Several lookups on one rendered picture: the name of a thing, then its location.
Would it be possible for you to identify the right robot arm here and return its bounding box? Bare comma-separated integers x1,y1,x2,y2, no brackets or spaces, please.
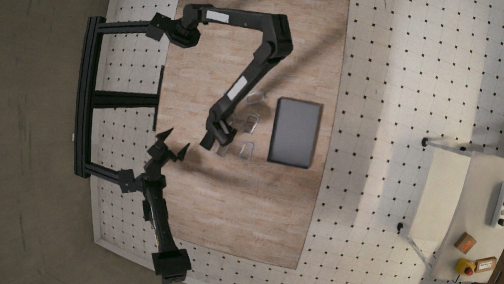
140,142,192,284

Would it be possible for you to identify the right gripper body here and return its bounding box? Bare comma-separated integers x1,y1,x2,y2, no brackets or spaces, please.
155,135,183,163

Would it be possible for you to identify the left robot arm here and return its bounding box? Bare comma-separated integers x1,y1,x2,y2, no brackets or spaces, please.
171,4,294,150

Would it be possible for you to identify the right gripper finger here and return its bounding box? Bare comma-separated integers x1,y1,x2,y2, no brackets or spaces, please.
177,143,190,161
157,127,174,142

